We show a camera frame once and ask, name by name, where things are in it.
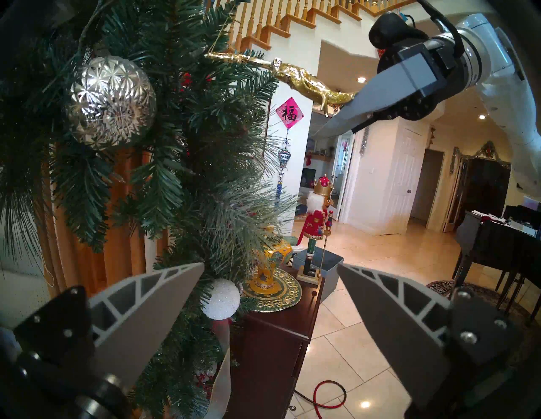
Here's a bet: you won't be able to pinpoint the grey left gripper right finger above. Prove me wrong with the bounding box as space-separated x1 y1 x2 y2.
337 264 522 409

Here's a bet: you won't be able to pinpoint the dark patterned rug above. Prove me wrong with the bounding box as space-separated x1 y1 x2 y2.
427 279 529 332

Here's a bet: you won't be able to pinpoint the white glitter ball ornament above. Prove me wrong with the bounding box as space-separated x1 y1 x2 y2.
202 278 241 321

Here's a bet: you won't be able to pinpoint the sheer white gold-edged ribbon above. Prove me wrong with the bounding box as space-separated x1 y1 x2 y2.
205 319 233 419

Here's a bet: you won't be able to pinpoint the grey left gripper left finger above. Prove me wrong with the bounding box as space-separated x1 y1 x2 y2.
14 262 205 388

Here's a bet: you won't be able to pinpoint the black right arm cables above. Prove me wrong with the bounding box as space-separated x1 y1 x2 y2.
416 0 465 55

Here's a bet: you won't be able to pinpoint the dark dining table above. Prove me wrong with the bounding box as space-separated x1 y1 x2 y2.
473 213 541 321

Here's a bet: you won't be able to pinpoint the red velvet bow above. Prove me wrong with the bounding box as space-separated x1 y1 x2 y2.
180 72 212 91

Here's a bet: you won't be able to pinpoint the blue porcelain charm with tassel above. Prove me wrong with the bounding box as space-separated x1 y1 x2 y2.
275 129 293 207

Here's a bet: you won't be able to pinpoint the red and black cable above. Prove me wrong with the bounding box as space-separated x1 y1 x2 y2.
294 380 347 410

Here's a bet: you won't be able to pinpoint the silver faceted ball ornament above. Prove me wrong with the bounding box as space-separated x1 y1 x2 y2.
68 55 157 150

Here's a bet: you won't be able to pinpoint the red diamond fu paper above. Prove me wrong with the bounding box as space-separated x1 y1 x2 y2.
276 96 305 129

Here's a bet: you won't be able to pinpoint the green gold round mat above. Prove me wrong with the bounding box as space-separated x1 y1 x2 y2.
243 267 303 313

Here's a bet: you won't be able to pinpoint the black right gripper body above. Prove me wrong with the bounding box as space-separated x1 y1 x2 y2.
376 39 466 122

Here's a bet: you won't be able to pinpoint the white panel door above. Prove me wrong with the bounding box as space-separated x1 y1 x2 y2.
383 125 427 235

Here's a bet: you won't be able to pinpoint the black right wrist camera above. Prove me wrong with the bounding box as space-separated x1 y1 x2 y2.
369 12 417 49

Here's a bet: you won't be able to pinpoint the dark wooden cabinet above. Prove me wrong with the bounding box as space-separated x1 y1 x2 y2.
224 264 326 419

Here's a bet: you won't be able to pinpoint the white glass door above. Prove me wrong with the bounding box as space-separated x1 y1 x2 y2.
334 133 355 222

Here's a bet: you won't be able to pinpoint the yellow porcelain lidded jar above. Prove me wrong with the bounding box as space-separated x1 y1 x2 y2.
254 239 294 296

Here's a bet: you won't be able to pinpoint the green pine Christmas garland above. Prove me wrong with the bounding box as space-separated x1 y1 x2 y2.
0 0 296 419

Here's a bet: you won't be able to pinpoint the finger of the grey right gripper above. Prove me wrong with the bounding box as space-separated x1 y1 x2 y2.
350 106 401 134
315 52 449 138

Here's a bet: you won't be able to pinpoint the blue-grey waste bin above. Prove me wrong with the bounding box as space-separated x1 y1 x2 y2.
292 247 345 302

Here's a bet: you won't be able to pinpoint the gold glitter reindeer ornament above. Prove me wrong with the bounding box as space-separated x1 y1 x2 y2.
205 51 356 117

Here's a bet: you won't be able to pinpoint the large red crowned nutcracker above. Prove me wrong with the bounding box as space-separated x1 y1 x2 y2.
296 175 336 254

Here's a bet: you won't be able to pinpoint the grey upholstered chair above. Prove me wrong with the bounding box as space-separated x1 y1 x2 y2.
454 210 484 292

